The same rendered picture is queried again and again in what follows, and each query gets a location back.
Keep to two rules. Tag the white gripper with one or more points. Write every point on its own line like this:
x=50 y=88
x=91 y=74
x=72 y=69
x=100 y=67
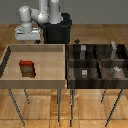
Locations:
x=28 y=34

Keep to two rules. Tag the red cereal box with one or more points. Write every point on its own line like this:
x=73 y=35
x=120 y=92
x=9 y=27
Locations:
x=27 y=68

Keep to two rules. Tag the small grey box marker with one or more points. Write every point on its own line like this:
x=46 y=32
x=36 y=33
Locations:
x=84 y=72

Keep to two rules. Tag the dark wooden compartment bin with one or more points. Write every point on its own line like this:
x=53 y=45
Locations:
x=97 y=66

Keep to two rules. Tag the light wooden bin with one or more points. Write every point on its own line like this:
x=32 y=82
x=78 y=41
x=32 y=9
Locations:
x=33 y=68

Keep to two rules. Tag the grey milk carton marker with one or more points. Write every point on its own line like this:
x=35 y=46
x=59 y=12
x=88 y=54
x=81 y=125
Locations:
x=82 y=51

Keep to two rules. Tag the grey bottle marker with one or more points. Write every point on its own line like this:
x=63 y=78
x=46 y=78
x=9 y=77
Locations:
x=114 y=48

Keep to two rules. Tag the small grey can marker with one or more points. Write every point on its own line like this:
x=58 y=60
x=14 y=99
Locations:
x=117 y=69

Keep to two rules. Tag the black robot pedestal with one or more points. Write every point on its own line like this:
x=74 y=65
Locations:
x=57 y=31

